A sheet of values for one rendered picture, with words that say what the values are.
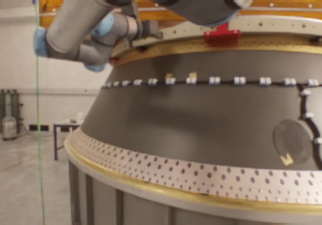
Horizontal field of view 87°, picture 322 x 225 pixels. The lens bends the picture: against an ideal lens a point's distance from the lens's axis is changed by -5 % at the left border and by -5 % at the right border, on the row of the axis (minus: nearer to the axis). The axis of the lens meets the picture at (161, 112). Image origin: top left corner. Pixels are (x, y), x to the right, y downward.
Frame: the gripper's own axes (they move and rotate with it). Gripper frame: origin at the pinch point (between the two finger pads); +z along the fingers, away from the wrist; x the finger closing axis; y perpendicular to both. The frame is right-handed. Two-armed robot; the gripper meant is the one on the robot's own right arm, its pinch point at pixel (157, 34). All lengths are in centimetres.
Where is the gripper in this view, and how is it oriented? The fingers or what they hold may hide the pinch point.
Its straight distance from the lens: 80.9
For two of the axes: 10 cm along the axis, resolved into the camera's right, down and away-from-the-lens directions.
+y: 0.8, 9.7, 2.2
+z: 5.6, -2.2, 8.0
